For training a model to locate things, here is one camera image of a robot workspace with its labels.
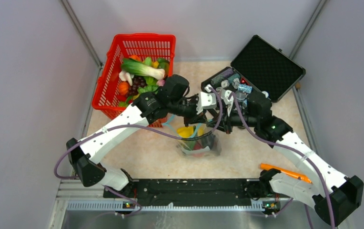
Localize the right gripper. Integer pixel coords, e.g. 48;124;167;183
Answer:
207;103;259;134

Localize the purple eggplant toy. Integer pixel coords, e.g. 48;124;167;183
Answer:
201;134;218;150

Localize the yellow bell pepper toy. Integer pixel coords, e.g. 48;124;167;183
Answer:
177;125;205;138

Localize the clear zip top bag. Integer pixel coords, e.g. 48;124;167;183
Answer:
162;115;222;158

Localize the green chili pepper toy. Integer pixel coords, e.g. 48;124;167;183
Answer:
185;126;197;151

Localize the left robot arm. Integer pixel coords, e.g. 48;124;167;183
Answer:
65;75;222;197

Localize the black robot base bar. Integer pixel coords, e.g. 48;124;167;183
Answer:
119;178;284;212

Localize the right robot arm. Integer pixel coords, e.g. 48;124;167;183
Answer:
205;90;364;228

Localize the orange toy carrot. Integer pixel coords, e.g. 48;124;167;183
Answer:
260;163;312;183

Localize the black poker chip case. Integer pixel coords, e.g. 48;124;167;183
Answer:
200;34;306;130

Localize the dark purple grapes toy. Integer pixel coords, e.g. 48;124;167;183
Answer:
127;76;147;96

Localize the orange pumpkin toy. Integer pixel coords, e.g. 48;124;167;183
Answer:
118;82;130;96

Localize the green bok choy toy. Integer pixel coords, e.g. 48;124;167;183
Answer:
121;58;166;80

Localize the white mushroom toy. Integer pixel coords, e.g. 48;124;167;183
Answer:
119;70;134;86

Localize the orange fruit toy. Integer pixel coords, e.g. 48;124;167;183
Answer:
129;55;141;62

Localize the red plastic basket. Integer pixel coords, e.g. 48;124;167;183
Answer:
91;33;176;119

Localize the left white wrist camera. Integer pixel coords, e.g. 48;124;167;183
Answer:
196;84;218;115

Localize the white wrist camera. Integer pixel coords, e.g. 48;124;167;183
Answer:
196;84;218;115
221;89;234;116

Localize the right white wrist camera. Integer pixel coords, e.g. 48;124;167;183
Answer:
221;89;234;116

